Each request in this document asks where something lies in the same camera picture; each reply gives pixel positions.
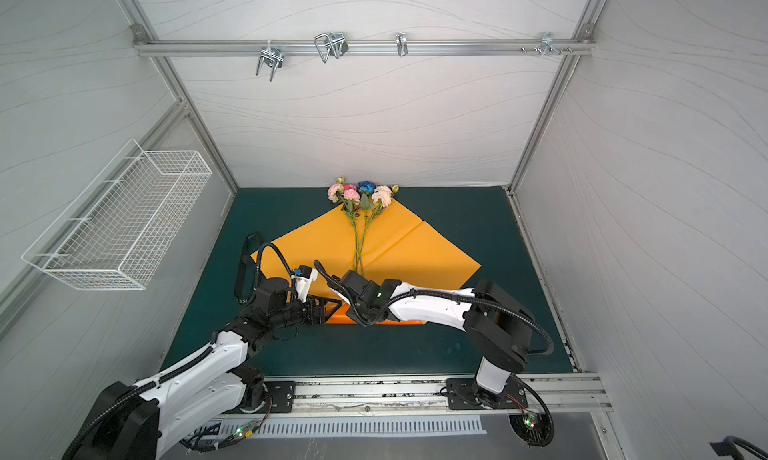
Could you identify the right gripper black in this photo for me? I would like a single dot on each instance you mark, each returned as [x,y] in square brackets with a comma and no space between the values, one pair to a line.
[346,283]

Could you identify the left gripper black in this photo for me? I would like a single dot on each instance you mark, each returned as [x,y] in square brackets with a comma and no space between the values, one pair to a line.
[321,317]

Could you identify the orange wrapping paper sheet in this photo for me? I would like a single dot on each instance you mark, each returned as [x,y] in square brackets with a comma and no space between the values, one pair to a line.
[399,245]

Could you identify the peach fake flower spray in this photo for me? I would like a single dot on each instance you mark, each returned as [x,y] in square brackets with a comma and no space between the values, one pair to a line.
[383,198]

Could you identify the blue fake rose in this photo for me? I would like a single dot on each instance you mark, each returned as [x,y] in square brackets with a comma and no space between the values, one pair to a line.
[366,190]

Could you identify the pink fake flower spray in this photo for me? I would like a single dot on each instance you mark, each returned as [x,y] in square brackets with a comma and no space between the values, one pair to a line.
[335,191]

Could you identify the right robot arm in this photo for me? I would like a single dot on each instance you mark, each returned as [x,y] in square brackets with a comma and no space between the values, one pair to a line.
[501,329]

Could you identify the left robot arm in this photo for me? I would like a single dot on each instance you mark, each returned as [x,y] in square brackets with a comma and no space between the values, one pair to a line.
[145,419]

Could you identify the white vent grille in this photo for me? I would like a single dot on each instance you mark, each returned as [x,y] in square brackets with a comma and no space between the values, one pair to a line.
[371,427]

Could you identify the left metal u-bolt clamp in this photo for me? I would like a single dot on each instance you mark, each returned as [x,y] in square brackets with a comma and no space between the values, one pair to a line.
[270,60]

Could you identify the metal u-bolt clamp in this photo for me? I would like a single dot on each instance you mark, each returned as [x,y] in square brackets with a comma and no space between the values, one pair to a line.
[270,60]
[331,45]

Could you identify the middle metal u-bolt clamp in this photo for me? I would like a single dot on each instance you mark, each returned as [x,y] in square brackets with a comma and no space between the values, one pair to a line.
[331,45]

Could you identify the aluminium top crossbar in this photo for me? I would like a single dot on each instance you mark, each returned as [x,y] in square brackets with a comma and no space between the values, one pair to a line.
[357,48]

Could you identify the right metal bolt clamp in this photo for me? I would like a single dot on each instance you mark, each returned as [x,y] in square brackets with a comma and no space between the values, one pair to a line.
[547,47]

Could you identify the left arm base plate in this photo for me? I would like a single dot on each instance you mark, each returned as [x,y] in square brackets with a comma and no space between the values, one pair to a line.
[268,396]

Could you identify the aluminium front rail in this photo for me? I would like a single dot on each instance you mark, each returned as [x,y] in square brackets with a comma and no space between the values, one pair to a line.
[372,396]

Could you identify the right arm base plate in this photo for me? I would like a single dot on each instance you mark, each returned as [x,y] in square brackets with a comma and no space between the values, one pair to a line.
[464,394]

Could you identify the white wire basket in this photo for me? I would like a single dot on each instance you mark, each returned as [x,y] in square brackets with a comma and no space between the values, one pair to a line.
[114,234]

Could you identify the small metal bracket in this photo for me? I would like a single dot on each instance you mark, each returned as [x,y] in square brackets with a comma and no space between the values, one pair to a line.
[401,45]

